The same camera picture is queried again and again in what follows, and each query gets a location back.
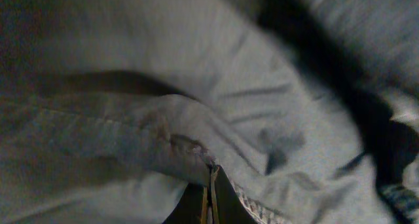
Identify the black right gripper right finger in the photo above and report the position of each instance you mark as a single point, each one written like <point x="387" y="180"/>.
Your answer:
<point x="226" y="207"/>

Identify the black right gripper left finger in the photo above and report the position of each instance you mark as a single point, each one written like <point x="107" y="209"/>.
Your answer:
<point x="192" y="207"/>

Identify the dark blue shorts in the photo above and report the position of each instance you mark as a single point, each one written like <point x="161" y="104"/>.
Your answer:
<point x="110" y="108"/>

